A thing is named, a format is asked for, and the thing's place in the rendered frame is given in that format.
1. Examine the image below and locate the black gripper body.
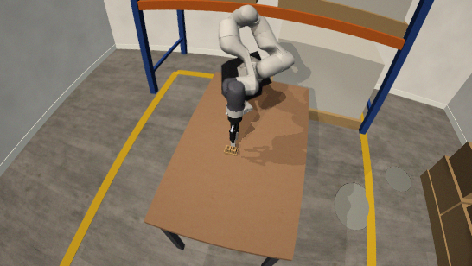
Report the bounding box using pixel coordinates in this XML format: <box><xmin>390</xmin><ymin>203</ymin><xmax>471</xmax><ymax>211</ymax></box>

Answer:
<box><xmin>227</xmin><ymin>116</ymin><xmax>242</xmax><ymax>129</ymax></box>

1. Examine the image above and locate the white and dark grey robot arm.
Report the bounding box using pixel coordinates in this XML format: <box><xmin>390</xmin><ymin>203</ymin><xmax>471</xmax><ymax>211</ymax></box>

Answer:
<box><xmin>219</xmin><ymin>4</ymin><xmax>295</xmax><ymax>118</ymax></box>

